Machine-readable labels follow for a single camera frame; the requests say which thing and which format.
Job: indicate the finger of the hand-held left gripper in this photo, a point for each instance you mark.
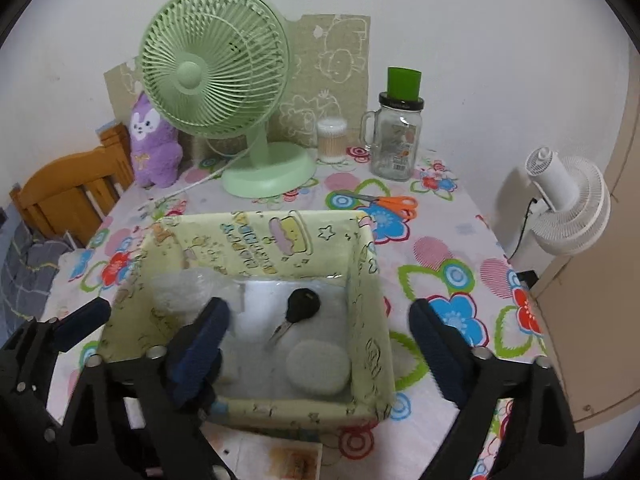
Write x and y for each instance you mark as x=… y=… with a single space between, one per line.
x=82 y=322

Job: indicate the blue paper sheet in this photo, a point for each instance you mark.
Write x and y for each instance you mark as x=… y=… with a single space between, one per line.
x=107 y=126

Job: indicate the purple plush toy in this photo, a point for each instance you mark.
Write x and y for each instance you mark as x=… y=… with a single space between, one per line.
x=150 y=160

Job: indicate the wooden bed headboard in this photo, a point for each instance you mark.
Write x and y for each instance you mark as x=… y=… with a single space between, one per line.
x=55 y=185

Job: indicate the black key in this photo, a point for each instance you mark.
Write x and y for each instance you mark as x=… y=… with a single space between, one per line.
x=302 y=305

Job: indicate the grey plaid blanket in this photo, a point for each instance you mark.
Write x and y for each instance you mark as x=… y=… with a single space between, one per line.
x=25 y=270

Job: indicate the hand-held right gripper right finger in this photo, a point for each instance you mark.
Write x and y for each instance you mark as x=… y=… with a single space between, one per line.
x=440 y=355

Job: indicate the beige wooden door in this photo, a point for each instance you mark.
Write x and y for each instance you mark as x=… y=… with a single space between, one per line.
x=600 y=335

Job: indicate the clear plastic bag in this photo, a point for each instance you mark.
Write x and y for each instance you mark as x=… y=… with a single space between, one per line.
x=185 y=290

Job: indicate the green desk fan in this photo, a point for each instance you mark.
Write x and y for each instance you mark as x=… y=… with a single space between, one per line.
x=190 y=75

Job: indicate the glass jar mug green lid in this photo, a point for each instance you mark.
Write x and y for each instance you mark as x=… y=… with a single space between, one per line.
x=395 y=145

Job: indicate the white round puff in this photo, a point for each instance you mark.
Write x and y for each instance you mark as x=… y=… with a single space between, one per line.
x=317 y=367

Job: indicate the white standing fan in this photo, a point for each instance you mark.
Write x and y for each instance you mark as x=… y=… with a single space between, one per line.
x=575 y=195

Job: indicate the floral tablecloth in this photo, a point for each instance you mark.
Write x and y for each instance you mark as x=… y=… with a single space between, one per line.
x=450 y=240

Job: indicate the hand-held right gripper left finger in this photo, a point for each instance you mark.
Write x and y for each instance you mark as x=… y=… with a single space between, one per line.
x=200 y=350

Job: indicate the yellow printed storage box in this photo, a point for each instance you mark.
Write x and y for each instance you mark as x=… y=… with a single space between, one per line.
x=250 y=240

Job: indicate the cotton swab container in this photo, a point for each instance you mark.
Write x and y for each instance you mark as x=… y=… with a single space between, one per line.
x=331 y=145

